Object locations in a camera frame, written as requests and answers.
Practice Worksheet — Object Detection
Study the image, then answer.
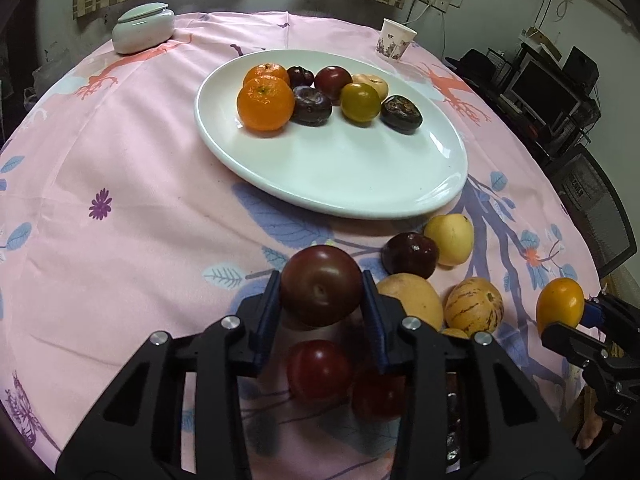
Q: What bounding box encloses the yellow-orange citrus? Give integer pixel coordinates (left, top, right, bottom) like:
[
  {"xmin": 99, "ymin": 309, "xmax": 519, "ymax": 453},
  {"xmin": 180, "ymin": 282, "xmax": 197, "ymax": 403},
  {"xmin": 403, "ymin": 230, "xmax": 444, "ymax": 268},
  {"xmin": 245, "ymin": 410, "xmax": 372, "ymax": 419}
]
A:
[{"xmin": 536, "ymin": 277, "xmax": 586, "ymax": 336}]

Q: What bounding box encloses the black computer desk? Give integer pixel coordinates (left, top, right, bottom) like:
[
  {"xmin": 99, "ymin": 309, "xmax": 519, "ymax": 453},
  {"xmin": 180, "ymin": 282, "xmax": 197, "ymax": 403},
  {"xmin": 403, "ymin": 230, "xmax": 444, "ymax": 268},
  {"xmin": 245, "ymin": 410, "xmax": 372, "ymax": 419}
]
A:
[{"xmin": 445, "ymin": 60, "xmax": 601, "ymax": 161}]

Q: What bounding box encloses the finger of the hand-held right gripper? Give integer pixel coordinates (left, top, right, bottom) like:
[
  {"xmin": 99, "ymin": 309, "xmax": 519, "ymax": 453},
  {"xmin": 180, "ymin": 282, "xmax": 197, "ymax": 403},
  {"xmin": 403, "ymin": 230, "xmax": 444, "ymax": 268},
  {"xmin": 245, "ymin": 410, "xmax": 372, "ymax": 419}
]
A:
[
  {"xmin": 580, "ymin": 290, "xmax": 640, "ymax": 356},
  {"xmin": 541, "ymin": 321, "xmax": 618, "ymax": 378}
]

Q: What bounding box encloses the white power cable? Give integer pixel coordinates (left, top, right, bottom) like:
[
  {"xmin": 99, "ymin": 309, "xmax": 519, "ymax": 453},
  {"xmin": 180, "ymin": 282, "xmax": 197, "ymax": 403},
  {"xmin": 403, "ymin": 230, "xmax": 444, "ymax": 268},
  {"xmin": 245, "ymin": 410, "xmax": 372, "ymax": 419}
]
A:
[{"xmin": 405, "ymin": 2, "xmax": 431, "ymax": 26}]

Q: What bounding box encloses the black computer monitor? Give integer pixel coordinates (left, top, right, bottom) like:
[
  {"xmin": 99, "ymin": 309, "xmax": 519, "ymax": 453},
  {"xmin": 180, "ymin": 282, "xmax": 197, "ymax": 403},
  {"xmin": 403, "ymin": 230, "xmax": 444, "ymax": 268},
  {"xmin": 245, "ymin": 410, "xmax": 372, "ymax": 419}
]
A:
[{"xmin": 502, "ymin": 57, "xmax": 581, "ymax": 131}]

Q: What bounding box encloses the red tomato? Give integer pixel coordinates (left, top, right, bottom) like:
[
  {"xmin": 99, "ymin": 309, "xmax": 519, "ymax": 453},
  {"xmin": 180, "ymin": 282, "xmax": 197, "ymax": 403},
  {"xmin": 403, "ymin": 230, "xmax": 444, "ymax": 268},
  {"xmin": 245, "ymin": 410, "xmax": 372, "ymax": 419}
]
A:
[
  {"xmin": 286, "ymin": 340, "xmax": 352, "ymax": 401},
  {"xmin": 351, "ymin": 367, "xmax": 407, "ymax": 422}
]

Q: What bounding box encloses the large orange mandarin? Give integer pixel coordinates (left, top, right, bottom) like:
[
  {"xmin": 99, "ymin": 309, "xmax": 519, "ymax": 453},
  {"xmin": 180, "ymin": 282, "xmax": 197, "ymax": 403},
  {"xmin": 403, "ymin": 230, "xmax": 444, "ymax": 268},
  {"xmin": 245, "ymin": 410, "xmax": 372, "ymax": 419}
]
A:
[{"xmin": 236, "ymin": 75, "xmax": 296, "ymax": 132}]

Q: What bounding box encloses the small dark mangosteen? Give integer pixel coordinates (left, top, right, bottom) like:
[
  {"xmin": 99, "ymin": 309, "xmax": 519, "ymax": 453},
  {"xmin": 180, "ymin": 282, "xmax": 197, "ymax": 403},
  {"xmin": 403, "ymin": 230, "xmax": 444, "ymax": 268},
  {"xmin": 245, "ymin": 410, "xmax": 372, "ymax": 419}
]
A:
[{"xmin": 289, "ymin": 86, "xmax": 333, "ymax": 126}]

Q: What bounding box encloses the pale yellow guava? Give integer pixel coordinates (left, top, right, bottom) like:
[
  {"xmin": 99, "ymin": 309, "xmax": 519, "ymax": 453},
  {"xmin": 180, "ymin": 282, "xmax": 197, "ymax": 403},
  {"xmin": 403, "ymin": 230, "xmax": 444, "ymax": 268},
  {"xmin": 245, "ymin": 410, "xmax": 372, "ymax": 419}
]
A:
[{"xmin": 424, "ymin": 214, "xmax": 475, "ymax": 267}]

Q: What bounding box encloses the white lidded ceramic jar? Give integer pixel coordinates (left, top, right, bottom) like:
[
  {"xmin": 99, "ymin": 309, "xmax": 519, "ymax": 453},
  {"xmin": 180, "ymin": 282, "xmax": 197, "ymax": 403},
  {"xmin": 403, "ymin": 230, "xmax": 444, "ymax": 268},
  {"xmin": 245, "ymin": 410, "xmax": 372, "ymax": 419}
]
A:
[{"xmin": 111, "ymin": 2, "xmax": 177, "ymax": 55}]

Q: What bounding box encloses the dark purple plum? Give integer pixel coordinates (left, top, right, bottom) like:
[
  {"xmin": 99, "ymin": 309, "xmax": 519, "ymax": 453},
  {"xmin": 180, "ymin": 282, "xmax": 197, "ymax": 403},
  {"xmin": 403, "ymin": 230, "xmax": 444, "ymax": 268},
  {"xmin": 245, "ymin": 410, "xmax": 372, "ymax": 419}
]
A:
[
  {"xmin": 382, "ymin": 232, "xmax": 441, "ymax": 281},
  {"xmin": 286, "ymin": 65, "xmax": 315, "ymax": 88}
]

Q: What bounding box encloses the striped pepino melon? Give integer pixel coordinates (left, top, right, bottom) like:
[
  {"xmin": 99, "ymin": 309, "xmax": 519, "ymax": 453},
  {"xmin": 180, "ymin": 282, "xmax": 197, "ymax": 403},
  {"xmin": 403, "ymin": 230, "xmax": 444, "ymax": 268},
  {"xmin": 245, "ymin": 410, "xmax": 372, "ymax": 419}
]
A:
[{"xmin": 444, "ymin": 277, "xmax": 503, "ymax": 338}]

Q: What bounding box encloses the green-yellow citrus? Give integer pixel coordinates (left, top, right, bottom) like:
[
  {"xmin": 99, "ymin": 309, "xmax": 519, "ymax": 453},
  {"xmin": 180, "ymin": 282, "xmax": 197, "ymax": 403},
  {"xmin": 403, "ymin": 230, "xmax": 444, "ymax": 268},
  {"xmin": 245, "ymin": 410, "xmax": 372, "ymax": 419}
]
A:
[{"xmin": 340, "ymin": 83, "xmax": 382, "ymax": 123}]

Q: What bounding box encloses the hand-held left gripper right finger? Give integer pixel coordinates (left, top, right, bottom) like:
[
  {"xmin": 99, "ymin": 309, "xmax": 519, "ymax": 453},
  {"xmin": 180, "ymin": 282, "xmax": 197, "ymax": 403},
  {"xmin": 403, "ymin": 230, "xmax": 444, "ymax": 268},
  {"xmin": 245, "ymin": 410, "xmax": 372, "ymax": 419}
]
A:
[{"xmin": 360, "ymin": 269, "xmax": 586, "ymax": 480}]

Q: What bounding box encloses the person's right hand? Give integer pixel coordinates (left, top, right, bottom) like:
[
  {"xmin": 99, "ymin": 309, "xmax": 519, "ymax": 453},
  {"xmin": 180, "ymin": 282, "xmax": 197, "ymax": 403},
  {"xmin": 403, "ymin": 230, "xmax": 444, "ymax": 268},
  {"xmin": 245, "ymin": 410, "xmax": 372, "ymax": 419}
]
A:
[{"xmin": 575, "ymin": 391, "xmax": 608, "ymax": 451}]

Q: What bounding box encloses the yellow pear with stem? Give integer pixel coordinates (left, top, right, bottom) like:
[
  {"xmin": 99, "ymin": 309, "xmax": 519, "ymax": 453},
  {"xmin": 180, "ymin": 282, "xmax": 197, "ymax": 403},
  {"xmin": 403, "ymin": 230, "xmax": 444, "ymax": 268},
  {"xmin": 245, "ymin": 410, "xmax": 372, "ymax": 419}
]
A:
[{"xmin": 351, "ymin": 73, "xmax": 390, "ymax": 101}]

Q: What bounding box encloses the small orange mandarin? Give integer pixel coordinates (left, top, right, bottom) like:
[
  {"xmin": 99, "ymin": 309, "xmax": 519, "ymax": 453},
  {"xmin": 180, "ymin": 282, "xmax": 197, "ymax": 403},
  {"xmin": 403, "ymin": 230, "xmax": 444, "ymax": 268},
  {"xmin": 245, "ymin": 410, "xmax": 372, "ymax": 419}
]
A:
[{"xmin": 243, "ymin": 62, "xmax": 291, "ymax": 88}]

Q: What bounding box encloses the large dark red plum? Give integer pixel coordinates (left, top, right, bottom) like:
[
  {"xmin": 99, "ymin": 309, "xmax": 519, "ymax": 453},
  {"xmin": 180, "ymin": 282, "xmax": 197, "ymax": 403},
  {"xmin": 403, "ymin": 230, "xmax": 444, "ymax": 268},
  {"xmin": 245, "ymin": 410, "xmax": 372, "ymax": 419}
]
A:
[{"xmin": 314, "ymin": 65, "xmax": 355, "ymax": 101}]

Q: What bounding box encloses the white oval plate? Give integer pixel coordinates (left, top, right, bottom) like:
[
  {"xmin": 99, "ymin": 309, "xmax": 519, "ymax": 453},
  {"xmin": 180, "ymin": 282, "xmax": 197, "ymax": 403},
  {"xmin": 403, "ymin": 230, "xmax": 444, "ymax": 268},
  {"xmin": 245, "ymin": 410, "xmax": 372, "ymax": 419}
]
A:
[{"xmin": 194, "ymin": 49, "xmax": 469, "ymax": 221}]

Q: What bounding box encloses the pink floral tablecloth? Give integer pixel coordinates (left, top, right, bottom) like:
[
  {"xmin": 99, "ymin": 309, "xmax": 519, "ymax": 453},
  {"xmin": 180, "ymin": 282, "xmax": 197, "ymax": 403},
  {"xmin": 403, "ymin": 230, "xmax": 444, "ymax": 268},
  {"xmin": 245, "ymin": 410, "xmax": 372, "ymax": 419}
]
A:
[{"xmin": 0, "ymin": 10, "xmax": 606, "ymax": 480}]

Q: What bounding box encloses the yellow passion fruit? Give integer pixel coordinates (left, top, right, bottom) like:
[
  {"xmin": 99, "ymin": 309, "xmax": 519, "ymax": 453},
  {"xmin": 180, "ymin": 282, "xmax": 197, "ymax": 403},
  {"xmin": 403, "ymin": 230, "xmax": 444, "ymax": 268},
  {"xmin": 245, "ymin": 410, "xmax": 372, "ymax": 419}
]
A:
[{"xmin": 375, "ymin": 273, "xmax": 445, "ymax": 333}]

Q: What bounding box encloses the black speaker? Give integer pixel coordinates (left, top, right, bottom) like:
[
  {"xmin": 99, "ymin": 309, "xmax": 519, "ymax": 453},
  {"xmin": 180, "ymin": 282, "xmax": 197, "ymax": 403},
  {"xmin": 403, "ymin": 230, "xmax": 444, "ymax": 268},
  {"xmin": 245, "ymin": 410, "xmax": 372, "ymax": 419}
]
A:
[{"xmin": 562, "ymin": 46, "xmax": 600, "ymax": 93}]

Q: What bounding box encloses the large dark mangosteen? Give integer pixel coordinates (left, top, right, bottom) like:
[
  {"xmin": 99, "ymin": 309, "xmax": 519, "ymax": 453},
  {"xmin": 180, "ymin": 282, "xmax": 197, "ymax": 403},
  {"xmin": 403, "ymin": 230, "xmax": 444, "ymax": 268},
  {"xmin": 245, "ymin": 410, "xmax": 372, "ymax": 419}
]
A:
[{"xmin": 380, "ymin": 95, "xmax": 423, "ymax": 135}]

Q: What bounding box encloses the printed paper cup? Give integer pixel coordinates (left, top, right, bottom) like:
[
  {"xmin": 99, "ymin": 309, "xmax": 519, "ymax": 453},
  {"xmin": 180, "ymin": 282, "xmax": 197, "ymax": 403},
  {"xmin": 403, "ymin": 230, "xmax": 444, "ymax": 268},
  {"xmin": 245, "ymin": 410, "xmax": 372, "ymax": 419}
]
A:
[{"xmin": 375, "ymin": 17, "xmax": 418, "ymax": 63}]

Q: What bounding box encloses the black mesh chair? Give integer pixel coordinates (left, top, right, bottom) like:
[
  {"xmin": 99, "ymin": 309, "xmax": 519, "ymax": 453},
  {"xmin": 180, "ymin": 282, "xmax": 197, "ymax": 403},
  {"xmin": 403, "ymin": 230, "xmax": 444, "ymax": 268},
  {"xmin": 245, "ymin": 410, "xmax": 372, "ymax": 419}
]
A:
[{"xmin": 547, "ymin": 145, "xmax": 638, "ymax": 281}]

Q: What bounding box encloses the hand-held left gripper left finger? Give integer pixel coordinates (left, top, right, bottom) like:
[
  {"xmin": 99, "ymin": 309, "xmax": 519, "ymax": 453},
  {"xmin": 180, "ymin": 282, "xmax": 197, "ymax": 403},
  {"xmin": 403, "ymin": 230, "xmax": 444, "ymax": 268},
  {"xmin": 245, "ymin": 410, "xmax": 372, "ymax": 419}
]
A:
[{"xmin": 55, "ymin": 270, "xmax": 283, "ymax": 480}]

